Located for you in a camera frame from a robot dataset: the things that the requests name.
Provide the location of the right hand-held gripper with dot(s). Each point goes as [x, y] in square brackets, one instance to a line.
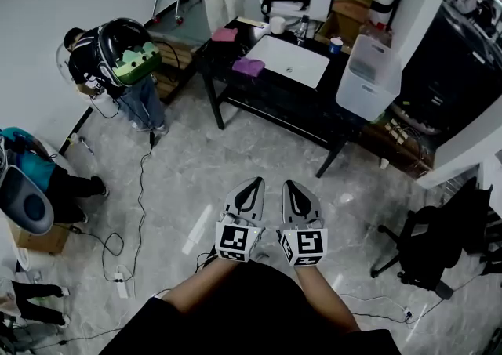
[310, 245]

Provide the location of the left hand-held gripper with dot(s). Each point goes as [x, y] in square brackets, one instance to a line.
[235, 240]

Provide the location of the purple cloth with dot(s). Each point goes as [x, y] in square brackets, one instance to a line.
[248, 66]

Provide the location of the white plastic bin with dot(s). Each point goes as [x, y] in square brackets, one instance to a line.
[368, 87]

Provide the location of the pink cloth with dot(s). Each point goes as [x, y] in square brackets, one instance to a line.
[224, 34]

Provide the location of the person's left forearm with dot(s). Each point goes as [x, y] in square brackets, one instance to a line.
[200, 285]

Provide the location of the person's right forearm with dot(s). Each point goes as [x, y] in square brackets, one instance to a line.
[327, 298]

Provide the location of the white paper cup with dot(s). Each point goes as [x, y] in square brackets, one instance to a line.
[384, 164]

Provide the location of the black marble vanity table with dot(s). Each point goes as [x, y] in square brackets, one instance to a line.
[270, 95]

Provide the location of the person's black clothing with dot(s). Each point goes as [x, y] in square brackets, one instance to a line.
[251, 314]

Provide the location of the black office chair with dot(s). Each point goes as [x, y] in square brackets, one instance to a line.
[431, 243]

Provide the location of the white sink basin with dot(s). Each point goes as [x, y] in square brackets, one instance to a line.
[286, 55]

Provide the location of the wooden slatted step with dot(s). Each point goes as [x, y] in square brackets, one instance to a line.
[172, 67]

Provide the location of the blue paper cup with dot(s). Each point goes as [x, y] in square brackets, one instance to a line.
[335, 46]

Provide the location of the white mug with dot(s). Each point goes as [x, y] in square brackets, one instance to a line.
[277, 25]

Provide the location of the black machine cabinet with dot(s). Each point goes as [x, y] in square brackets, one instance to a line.
[451, 71]

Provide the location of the grey helmet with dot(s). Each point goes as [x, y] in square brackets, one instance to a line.
[23, 204]

